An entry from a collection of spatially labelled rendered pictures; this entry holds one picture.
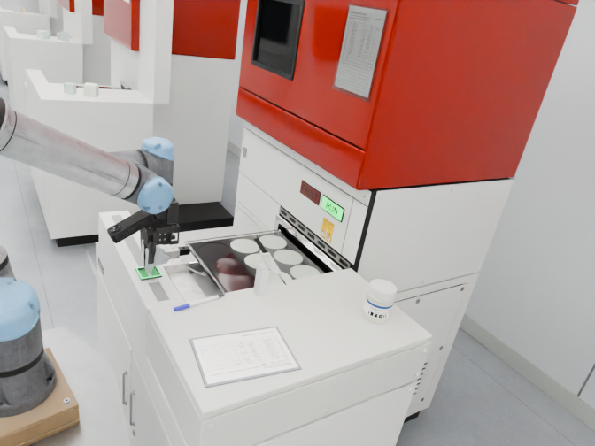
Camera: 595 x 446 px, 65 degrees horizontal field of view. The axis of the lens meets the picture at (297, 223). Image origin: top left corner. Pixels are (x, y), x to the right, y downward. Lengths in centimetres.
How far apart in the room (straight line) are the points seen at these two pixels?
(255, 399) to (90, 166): 54
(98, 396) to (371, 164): 88
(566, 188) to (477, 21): 141
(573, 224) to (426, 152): 137
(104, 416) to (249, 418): 32
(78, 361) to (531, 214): 227
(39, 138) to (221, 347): 55
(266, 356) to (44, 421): 45
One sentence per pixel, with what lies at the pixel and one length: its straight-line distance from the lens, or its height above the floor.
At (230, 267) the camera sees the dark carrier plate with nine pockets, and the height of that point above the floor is 90.
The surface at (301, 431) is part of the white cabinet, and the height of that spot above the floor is 80.
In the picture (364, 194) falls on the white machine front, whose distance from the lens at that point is 139.
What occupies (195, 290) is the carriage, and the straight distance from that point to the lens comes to 140.
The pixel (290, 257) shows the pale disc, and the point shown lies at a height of 90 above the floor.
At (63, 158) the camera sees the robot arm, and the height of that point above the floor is 137.
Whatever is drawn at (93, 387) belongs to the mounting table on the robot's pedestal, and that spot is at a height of 82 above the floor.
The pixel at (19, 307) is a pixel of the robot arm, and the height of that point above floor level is 110.
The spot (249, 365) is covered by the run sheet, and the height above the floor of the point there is 97.
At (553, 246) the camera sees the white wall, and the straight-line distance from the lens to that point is 276.
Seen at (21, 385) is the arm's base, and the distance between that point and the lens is 109.
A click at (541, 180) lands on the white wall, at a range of 276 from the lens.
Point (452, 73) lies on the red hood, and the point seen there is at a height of 156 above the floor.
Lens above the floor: 167
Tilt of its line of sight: 25 degrees down
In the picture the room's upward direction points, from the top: 10 degrees clockwise
